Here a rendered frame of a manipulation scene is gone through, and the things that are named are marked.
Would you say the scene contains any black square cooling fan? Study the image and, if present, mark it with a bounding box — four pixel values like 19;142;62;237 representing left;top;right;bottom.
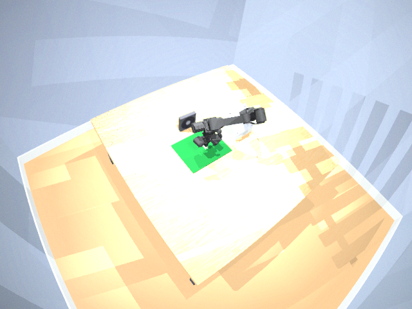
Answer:
178;111;196;132

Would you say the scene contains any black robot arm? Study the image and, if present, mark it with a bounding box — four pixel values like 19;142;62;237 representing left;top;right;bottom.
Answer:
191;106;267;145

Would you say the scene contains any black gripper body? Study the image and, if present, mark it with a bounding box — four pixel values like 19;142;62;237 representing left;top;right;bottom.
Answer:
193;129;222;147

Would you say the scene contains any green circuit board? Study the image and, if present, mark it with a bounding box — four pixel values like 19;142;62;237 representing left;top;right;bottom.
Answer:
171;131;232;174

